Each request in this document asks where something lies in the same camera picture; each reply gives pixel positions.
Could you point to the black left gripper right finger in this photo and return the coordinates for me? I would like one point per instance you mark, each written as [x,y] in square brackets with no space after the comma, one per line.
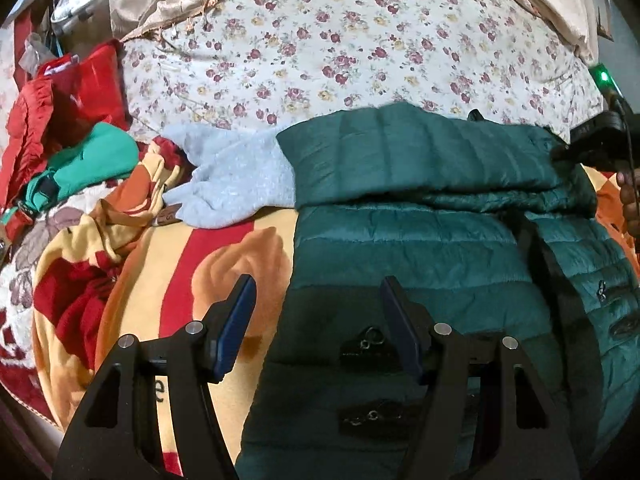
[486,413]

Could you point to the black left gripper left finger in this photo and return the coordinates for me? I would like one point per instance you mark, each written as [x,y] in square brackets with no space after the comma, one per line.
[114,433]

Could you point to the dark green puffer jacket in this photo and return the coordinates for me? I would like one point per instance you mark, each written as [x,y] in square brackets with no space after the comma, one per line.
[481,227]

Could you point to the person's right hand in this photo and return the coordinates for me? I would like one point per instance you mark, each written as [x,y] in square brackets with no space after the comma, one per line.
[628,181]

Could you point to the orange yellow red blanket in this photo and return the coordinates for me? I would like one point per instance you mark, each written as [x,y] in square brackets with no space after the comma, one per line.
[128,268]

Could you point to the white red patterned cloth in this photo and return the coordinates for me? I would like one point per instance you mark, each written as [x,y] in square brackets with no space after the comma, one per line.
[18,368]

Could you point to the teal green garment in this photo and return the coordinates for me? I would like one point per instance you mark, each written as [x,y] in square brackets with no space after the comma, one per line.
[106,153]

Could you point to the light grey knit sweater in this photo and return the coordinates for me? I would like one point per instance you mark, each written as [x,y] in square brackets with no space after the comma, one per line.
[236,174]

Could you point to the floral white bed sheet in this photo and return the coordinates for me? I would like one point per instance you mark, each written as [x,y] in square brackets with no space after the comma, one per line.
[253,64]

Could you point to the red jacket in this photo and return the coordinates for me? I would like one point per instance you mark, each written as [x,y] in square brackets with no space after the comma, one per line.
[57,109]

